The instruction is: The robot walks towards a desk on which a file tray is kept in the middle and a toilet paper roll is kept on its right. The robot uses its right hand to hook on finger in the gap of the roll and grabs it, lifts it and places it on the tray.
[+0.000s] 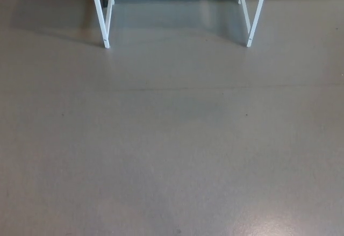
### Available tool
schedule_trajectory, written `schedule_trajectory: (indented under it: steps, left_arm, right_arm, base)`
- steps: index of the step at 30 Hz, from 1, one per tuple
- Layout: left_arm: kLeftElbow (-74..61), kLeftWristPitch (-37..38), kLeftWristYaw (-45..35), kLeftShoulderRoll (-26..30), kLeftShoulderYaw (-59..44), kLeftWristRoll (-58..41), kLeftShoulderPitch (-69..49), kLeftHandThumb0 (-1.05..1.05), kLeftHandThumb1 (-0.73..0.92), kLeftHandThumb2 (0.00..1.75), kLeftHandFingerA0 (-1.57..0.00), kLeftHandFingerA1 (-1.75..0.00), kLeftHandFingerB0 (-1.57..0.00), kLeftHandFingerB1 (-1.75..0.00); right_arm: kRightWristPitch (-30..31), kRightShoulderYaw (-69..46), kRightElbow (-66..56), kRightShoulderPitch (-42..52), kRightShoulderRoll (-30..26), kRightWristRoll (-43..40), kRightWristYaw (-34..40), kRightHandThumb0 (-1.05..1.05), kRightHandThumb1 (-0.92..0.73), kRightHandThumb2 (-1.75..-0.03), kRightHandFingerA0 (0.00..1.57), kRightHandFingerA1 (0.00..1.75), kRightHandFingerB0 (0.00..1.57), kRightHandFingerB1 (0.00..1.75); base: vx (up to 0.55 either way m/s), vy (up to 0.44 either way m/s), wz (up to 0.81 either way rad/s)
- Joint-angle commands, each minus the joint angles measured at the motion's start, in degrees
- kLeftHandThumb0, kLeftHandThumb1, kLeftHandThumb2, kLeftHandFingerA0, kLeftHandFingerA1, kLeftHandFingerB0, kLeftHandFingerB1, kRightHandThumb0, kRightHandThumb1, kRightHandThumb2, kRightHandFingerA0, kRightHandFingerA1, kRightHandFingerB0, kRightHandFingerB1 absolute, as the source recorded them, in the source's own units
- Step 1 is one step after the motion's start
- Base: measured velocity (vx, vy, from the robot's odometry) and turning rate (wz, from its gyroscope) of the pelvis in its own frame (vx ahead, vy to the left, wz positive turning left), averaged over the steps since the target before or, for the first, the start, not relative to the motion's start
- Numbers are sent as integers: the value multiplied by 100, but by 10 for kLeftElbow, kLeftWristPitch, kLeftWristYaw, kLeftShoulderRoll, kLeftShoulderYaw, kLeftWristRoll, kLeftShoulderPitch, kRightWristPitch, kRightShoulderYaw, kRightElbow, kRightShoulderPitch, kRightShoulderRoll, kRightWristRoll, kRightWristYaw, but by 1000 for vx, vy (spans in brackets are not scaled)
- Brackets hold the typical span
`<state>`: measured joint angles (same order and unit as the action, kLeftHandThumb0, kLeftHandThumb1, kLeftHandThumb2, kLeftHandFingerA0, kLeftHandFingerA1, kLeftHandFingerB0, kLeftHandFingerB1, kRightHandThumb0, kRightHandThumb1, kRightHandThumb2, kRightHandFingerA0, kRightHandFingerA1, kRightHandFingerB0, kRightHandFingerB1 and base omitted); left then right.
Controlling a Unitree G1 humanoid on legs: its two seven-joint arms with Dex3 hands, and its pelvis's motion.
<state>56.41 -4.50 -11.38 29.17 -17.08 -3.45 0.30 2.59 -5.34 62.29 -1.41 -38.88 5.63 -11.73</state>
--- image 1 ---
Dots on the small black floor object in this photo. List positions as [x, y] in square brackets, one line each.
[104, 0]

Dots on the white desk leg frame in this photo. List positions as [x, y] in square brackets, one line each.
[252, 23]
[105, 29]

